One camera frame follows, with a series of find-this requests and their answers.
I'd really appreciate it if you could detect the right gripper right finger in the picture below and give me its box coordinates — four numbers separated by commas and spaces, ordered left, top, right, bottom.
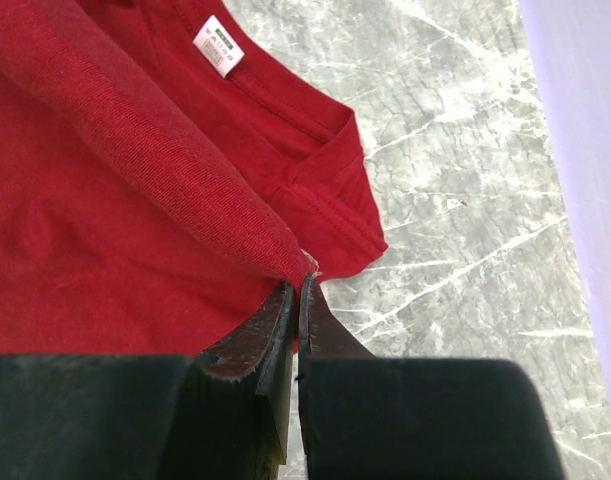
298, 275, 376, 363

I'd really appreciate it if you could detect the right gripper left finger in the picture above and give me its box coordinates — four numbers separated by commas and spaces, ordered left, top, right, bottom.
196, 283, 295, 465

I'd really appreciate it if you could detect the red t shirt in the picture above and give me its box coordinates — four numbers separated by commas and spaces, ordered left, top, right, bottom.
0, 1, 387, 354

